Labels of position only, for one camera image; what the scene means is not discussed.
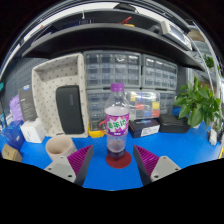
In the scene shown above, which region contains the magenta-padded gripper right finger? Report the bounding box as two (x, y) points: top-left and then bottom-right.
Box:
(132, 143), (182, 187)

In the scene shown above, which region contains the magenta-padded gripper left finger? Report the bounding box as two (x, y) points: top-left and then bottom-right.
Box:
(43, 143), (95, 187)

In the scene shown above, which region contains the purple-capped clear drink bottle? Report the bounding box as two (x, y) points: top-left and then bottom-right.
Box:
(103, 82), (131, 161)

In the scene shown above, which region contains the beige mug with grey dashes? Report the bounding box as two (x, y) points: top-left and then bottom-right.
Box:
(44, 133), (79, 162)

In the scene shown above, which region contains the flat round red coaster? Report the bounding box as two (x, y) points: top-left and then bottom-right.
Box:
(105, 150), (133, 170)

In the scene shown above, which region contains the black box with white label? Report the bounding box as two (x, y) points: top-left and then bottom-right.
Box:
(127, 117), (161, 139)

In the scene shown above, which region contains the yellow multimeter with red leads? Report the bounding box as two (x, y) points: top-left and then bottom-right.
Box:
(87, 118), (108, 139)

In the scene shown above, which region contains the flat black carry case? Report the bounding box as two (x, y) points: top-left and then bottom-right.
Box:
(157, 113), (192, 135)

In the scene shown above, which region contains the small plain white box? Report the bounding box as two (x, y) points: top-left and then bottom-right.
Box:
(19, 117), (46, 145)

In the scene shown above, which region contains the black zip case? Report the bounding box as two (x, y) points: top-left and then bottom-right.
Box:
(54, 84), (86, 136)

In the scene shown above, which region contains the blue cardboard box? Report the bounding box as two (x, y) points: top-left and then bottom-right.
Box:
(1, 120), (25, 152)

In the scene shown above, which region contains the clear organizer with coloured parts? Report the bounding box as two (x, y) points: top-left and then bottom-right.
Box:
(127, 90), (162, 121)

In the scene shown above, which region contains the green potted plant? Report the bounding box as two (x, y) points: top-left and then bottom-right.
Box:
(172, 75), (223, 130)

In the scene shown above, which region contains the dark grey flat box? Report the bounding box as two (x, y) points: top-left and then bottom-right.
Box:
(17, 84), (38, 123)

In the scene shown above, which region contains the purple plastic bag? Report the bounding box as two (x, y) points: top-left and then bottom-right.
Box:
(8, 94), (25, 123)

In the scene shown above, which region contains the beige dotted storage tray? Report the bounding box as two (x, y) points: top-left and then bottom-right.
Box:
(31, 52), (90, 139)

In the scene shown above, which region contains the wide grey drawer cabinet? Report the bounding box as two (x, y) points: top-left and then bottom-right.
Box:
(82, 50), (144, 91)

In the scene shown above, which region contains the dark overhead shelf unit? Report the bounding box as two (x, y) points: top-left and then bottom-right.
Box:
(19, 2), (208, 74)

